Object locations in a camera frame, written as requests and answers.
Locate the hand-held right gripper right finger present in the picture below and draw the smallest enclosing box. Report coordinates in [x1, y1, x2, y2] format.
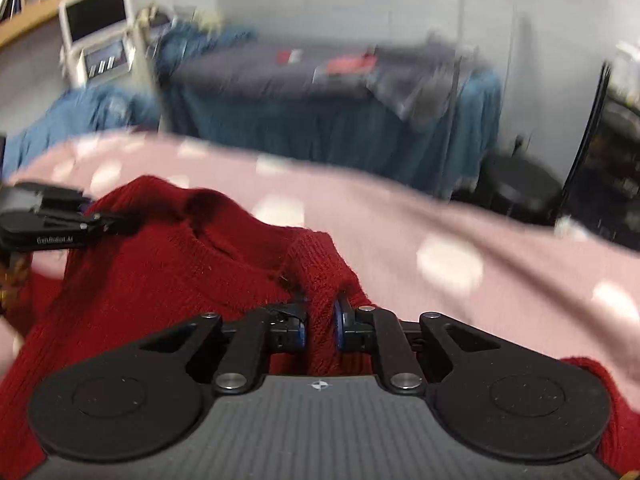
[332, 296, 502, 396]

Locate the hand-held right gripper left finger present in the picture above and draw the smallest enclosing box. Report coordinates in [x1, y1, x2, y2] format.
[139, 302, 309, 396]

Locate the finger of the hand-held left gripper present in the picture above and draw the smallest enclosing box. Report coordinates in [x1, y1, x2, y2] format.
[75, 209, 142, 237]

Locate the red knitted cardigan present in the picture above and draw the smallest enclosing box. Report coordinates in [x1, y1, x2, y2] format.
[0, 175, 640, 480]

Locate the blue cloth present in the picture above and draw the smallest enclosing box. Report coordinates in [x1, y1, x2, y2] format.
[0, 84, 163, 166]

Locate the white cart with screen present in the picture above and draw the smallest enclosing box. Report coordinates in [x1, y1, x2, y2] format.
[57, 0, 148, 90]

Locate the massage bed with blue skirt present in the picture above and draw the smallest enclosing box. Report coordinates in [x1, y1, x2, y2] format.
[157, 22, 503, 196]

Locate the black round stool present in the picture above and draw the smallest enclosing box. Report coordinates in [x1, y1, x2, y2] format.
[479, 151, 564, 222]

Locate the grey towel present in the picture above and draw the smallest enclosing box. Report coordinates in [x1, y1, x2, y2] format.
[367, 42, 478, 123]

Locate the reddish cloth item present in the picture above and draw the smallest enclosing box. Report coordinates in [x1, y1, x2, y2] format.
[324, 54, 379, 77]

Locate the black storage rack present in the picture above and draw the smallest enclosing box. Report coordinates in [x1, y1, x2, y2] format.
[556, 60, 640, 252]

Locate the wooden wall shelf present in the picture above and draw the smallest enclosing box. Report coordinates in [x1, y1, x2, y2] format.
[0, 0, 157, 50]

